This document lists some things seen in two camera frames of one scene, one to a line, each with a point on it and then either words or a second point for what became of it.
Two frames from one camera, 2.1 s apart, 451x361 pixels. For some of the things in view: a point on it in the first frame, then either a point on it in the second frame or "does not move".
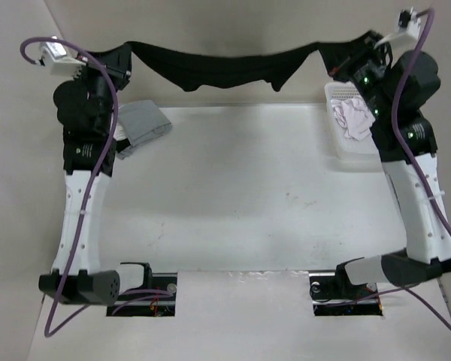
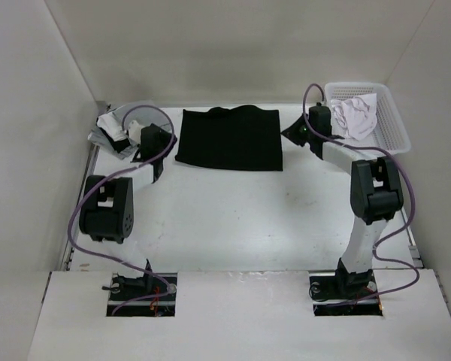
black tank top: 195,71 -> 239,138
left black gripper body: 95,77 -> 167,141
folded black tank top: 122,144 does not move
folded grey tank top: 143,122 does not move
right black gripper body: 365,70 -> 301,133
